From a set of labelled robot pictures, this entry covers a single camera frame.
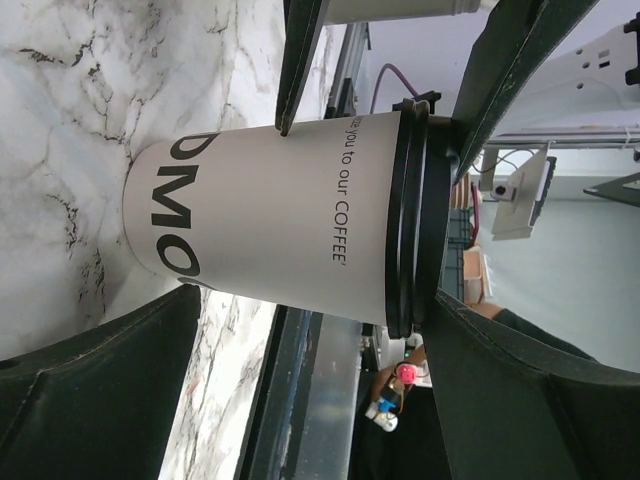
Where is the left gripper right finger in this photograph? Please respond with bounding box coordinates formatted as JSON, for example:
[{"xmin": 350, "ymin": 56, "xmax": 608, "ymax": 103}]
[{"xmin": 427, "ymin": 292, "xmax": 639, "ymax": 479}]

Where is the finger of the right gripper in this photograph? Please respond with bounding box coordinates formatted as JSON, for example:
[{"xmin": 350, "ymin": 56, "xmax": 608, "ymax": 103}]
[
  {"xmin": 452, "ymin": 0, "xmax": 595, "ymax": 175},
  {"xmin": 275, "ymin": 0, "xmax": 330, "ymax": 136}
]

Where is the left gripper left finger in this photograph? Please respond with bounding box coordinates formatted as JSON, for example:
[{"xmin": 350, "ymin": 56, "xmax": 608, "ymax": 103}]
[{"xmin": 1, "ymin": 285, "xmax": 201, "ymax": 479}]

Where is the white paper cup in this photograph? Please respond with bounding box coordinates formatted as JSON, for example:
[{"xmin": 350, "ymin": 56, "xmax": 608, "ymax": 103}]
[
  {"xmin": 324, "ymin": 0, "xmax": 498, "ymax": 25},
  {"xmin": 123, "ymin": 112, "xmax": 400, "ymax": 324}
]

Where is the black coffee cup lid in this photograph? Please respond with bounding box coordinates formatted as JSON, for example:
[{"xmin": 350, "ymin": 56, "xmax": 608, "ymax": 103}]
[{"xmin": 385, "ymin": 99, "xmax": 459, "ymax": 339}]

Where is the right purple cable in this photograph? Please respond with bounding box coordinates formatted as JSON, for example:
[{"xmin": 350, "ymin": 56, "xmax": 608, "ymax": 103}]
[{"xmin": 372, "ymin": 62, "xmax": 419, "ymax": 116}]

